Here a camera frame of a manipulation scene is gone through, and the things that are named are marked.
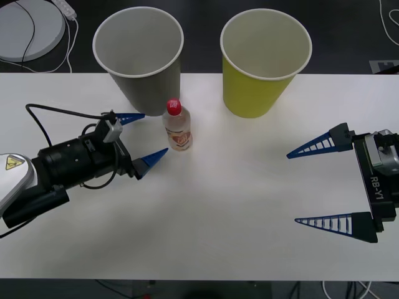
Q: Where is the grey plastic waste bin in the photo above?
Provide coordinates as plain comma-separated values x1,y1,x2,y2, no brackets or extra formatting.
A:
92,6,185,117

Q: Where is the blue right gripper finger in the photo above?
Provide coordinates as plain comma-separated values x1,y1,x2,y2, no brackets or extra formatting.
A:
294,211,379,244
286,122,356,159

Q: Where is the yellow-green plastic waste bin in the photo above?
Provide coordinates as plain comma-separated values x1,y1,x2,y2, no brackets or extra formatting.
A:
219,8,313,119

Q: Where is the right arm with wrist camera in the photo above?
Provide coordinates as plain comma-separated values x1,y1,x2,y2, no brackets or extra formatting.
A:
364,128,399,176

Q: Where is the grey marker board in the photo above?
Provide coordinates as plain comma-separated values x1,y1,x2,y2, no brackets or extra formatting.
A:
369,59,399,75

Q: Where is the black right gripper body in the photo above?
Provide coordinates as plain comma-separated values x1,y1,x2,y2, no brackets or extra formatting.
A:
352,135,399,233

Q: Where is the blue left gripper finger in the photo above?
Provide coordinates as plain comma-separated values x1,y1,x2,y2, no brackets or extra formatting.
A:
132,148,170,181
115,112,146,127

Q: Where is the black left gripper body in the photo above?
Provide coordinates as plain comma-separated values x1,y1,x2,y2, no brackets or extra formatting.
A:
90,138,138,182

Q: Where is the thin black cable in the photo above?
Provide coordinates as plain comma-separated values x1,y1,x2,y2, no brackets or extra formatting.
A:
15,0,35,63

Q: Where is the clear bottle with red cap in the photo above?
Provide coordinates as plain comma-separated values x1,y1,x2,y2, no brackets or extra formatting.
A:
161,98,193,153

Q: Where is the round grey base plate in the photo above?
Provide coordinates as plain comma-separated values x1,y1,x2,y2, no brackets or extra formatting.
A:
0,0,67,62

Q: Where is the white power strip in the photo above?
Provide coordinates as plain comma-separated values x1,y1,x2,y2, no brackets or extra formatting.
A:
51,0,78,21

